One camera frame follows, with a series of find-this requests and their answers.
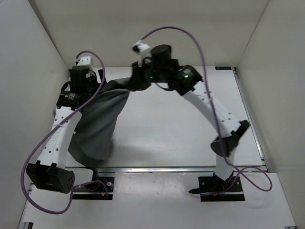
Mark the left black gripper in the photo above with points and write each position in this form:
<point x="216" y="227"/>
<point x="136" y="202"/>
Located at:
<point x="96" y="88"/>

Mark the grey pleated skirt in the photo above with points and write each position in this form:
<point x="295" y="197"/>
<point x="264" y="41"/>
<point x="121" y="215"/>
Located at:
<point x="92" y="143"/>

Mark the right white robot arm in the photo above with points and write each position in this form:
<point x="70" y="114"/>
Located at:
<point x="192" y="87"/>

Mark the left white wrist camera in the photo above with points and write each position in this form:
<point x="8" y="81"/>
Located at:
<point x="84" y="61"/>

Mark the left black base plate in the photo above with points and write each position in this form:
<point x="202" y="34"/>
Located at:
<point x="96" y="191"/>

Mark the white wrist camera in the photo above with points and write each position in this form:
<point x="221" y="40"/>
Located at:
<point x="84" y="61"/>
<point x="142" y="50"/>

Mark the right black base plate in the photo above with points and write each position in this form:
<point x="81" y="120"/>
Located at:
<point x="213" y="189"/>

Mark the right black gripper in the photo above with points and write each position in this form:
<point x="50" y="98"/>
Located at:
<point x="137" y="82"/>

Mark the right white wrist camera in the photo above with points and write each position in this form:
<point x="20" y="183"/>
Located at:
<point x="142" y="50"/>

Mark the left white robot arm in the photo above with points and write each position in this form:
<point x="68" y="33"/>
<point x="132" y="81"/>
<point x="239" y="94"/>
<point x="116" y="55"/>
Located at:
<point x="49" y="172"/>

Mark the right corner label sticker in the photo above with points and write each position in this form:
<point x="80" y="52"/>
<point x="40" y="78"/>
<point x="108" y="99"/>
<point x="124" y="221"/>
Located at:
<point x="223" y="68"/>

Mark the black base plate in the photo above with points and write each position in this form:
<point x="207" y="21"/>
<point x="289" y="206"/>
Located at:
<point x="213" y="189"/>
<point x="96" y="191"/>

